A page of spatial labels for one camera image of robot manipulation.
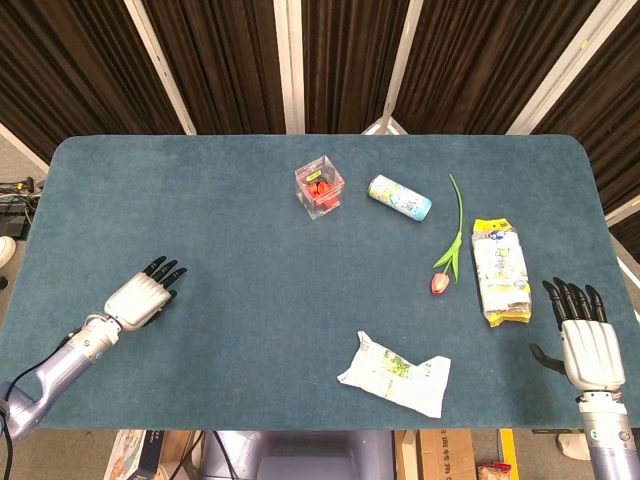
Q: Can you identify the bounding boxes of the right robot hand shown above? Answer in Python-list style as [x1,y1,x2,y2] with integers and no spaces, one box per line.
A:
[529,277,628,391]

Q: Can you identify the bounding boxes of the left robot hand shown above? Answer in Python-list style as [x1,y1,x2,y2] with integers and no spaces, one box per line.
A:
[103,256,188,332]

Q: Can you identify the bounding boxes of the purple robot base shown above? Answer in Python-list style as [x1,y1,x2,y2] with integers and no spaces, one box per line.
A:
[201,429,396,480]

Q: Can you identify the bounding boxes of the beige shoe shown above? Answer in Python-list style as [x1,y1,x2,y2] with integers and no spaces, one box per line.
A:
[555,430,594,460]

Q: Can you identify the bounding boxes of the yellow white snack package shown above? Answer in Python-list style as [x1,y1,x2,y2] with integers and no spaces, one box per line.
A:
[471,217,533,329]

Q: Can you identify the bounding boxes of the blue table cloth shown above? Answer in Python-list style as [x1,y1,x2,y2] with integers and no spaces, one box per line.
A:
[0,133,640,432]

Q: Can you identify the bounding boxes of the black power strip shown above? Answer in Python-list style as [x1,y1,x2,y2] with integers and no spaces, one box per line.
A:
[0,195,32,240]

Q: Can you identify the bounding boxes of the printed white cardboard box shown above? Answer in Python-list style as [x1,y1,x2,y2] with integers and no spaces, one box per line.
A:
[102,428,166,480]

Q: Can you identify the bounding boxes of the artificial pink tulip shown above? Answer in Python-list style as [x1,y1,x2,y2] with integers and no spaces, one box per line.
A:
[430,173,466,296]

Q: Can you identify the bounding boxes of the brown cardboard box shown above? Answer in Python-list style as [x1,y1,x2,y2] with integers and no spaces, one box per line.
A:
[394,428,477,480]

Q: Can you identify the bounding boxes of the crumpled white paper wrapper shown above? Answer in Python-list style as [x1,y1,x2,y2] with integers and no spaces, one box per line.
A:
[336,329,452,419]

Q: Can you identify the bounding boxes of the clear box with red caps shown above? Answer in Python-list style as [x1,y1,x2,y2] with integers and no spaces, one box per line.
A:
[294,155,347,221]

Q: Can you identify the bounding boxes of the light blue drink can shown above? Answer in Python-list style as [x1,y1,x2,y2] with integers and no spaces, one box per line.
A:
[367,174,433,223]

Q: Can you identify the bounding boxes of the folding screen panels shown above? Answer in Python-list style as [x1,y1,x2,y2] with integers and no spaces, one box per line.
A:
[0,0,640,266]

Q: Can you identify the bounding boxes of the black cable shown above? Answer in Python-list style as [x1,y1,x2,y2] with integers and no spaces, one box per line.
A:
[185,429,236,480]

